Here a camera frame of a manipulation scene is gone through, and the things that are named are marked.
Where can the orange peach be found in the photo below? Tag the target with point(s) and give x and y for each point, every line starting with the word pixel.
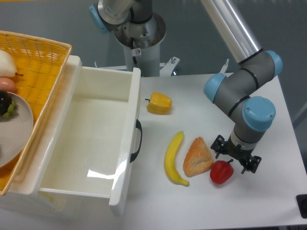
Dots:
pixel 8 85

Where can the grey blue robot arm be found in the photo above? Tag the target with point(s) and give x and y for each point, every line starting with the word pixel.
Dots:
pixel 252 115

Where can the red bell pepper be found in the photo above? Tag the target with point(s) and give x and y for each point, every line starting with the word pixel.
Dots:
pixel 221 171

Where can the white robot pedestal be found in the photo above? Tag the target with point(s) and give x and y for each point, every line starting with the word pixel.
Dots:
pixel 141 47

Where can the black drawer handle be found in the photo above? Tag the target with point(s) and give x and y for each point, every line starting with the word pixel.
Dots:
pixel 138 141

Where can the white plastic drawer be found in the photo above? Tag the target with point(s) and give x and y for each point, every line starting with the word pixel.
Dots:
pixel 92 155

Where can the white pear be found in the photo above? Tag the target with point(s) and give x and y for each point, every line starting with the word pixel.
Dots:
pixel 7 65

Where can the yellow bell pepper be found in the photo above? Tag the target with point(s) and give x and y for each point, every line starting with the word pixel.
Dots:
pixel 159 104

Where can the triangular bread pastry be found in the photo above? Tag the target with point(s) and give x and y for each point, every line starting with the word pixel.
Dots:
pixel 198 158

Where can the yellow woven basket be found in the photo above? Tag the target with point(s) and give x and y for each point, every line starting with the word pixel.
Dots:
pixel 41 62

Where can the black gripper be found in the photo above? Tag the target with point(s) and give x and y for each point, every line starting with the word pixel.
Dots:
pixel 221 146

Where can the black device at edge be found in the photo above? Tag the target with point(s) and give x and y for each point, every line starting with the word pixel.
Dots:
pixel 302 204

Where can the grey plate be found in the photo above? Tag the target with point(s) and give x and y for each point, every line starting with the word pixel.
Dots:
pixel 15 131

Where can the white drawer cabinet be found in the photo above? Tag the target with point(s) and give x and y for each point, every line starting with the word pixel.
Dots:
pixel 24 193

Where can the yellow banana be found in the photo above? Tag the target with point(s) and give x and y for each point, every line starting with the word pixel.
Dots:
pixel 170 160

